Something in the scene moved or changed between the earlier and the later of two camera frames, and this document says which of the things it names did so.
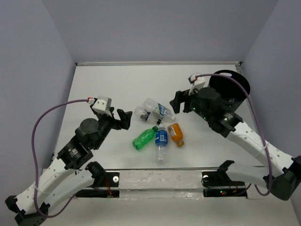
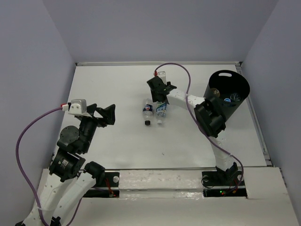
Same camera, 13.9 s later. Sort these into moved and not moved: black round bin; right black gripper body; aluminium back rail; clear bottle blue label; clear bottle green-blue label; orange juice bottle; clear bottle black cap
Moved: clear bottle blue label; clear bottle green-blue label; orange juice bottle; clear bottle black cap; right black gripper body
Not moved: black round bin; aluminium back rail
